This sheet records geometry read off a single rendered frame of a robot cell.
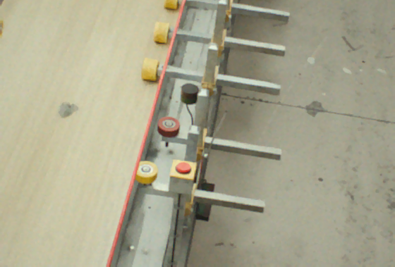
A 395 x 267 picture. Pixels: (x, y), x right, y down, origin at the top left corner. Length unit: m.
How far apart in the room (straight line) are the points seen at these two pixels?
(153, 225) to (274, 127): 1.58
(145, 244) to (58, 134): 0.49
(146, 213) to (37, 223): 0.56
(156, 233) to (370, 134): 1.86
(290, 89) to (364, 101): 0.40
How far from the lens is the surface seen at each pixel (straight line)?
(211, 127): 3.59
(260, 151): 3.29
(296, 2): 5.73
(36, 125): 3.26
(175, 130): 3.25
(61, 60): 3.55
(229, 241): 4.12
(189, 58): 4.07
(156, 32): 3.62
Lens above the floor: 3.05
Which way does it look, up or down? 40 degrees down
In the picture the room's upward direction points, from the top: 8 degrees clockwise
